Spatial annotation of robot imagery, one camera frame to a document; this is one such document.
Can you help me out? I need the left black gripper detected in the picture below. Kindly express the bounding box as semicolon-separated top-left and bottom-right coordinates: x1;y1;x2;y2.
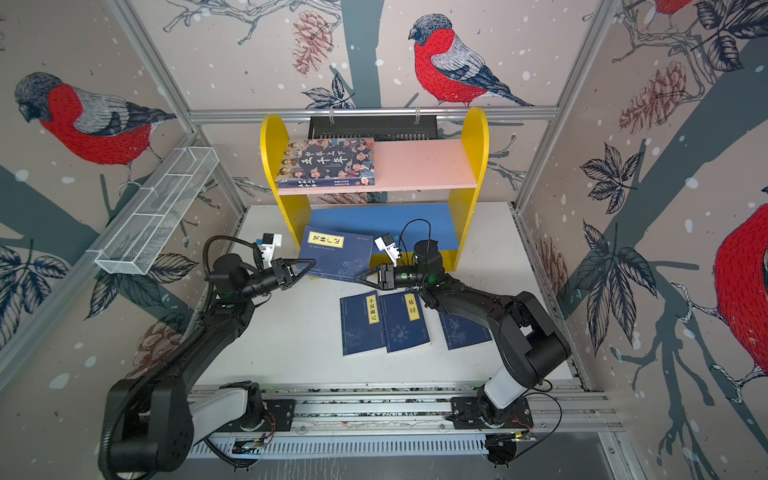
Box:
240;260;315;302

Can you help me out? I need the blue book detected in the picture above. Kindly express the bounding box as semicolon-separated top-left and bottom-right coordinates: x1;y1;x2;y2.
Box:
339;290;386;356
439;313;492;351
378;291;430;353
299;226;373;283

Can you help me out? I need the large illustrated colourful book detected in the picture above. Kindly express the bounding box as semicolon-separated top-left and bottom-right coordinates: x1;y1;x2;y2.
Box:
276;138;375;189

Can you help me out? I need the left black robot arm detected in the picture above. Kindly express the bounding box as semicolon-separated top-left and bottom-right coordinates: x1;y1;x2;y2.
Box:
98;253;315;479

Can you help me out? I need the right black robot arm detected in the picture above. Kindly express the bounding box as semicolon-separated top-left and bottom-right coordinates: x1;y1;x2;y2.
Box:
355;239;572;425

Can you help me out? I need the yellow pink blue shelf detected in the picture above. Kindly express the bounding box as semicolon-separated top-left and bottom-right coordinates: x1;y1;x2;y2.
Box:
260;107;490;271

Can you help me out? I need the black vent panel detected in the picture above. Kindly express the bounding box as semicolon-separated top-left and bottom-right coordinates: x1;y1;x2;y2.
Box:
308;115;438;141

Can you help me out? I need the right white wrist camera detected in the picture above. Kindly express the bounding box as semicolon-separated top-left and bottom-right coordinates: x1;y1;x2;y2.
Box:
374;233;401;266

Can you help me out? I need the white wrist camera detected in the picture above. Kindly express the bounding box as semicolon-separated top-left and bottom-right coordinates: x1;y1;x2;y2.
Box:
374;233;401;266
257;233;282;268

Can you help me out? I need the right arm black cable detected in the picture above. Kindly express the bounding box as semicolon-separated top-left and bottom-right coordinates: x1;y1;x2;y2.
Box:
398;218;434;247

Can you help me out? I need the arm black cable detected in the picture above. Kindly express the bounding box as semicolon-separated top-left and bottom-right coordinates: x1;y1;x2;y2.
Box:
398;218;434;247
202;235;265;283

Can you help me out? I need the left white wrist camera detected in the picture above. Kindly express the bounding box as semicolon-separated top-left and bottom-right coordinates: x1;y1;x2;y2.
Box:
257;233;282;268

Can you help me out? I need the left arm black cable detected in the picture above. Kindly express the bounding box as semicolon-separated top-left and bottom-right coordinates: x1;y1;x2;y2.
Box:
202;235;265;283

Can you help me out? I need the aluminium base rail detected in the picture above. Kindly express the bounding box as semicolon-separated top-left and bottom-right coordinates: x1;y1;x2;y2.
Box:
186;387;624;464

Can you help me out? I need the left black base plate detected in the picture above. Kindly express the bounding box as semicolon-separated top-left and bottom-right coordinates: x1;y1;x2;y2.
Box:
235;399;296;433

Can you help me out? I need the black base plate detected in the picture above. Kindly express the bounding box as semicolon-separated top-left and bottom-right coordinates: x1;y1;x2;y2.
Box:
235;399;296;433
445;397;533;430

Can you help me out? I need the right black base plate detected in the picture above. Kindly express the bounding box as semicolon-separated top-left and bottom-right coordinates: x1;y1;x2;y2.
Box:
445;397;533;430

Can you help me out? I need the white wire mesh basket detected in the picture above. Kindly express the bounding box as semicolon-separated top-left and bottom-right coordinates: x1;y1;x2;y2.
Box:
95;146;219;275

